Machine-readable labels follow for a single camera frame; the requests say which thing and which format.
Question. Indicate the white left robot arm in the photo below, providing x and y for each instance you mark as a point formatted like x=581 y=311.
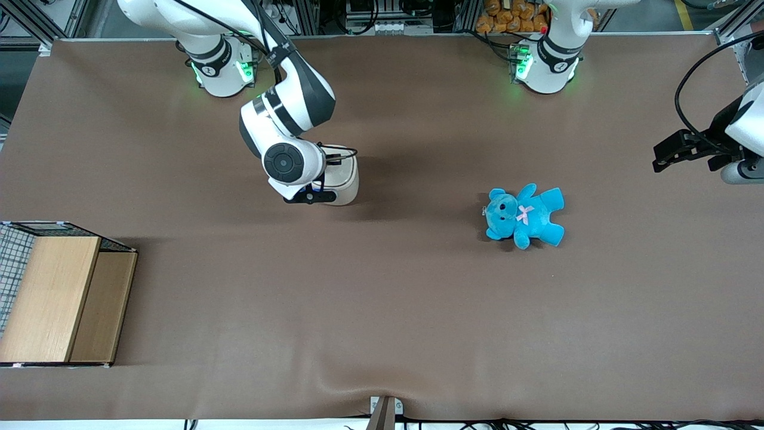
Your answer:
x=549 y=54

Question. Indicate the aluminium frame profile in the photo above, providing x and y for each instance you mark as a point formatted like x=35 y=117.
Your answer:
x=737 y=42

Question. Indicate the white power strip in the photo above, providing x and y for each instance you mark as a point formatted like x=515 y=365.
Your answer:
x=379 y=27

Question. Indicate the brown table cover mat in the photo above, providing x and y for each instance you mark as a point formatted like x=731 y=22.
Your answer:
x=358 y=298

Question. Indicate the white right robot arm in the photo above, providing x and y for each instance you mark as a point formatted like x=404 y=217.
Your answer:
x=292 y=107

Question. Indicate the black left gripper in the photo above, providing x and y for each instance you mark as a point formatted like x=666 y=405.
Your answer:
x=709 y=146

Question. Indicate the blue plush teddy bear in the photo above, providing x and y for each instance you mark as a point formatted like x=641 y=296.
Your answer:
x=534 y=218

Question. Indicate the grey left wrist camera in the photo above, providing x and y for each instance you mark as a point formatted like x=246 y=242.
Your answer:
x=743 y=173

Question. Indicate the pile of orange plush toys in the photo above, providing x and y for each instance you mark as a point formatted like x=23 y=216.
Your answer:
x=507 y=18

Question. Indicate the metal table clamp bracket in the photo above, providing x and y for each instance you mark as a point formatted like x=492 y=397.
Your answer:
x=385 y=412

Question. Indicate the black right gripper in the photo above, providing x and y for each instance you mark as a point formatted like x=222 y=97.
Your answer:
x=336 y=162

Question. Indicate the light wooden box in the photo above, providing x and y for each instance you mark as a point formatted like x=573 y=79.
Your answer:
x=54 y=298

